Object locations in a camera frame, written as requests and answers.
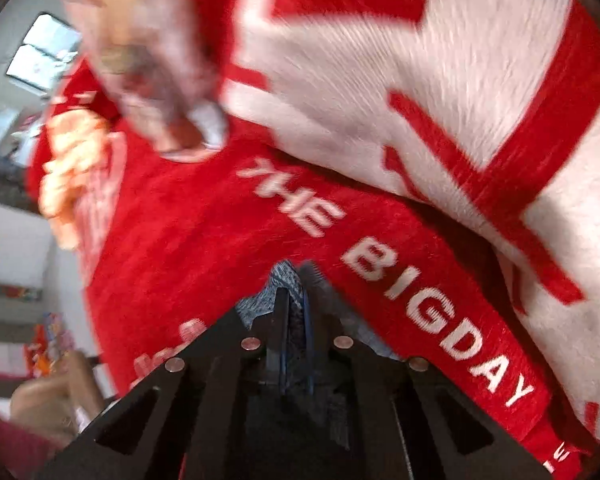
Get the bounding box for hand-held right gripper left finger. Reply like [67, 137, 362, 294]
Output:
[35, 286, 292, 480]

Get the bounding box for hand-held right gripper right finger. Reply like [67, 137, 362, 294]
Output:
[300, 262, 557, 480]

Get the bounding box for person's left hand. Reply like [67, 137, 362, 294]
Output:
[9, 351, 107, 443]

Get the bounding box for red and white printed blanket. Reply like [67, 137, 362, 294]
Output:
[25, 0, 600, 480]

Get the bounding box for colourful packets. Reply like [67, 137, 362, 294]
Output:
[25, 312, 77, 377]

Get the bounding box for window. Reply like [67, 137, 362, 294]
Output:
[5, 13, 84, 94]

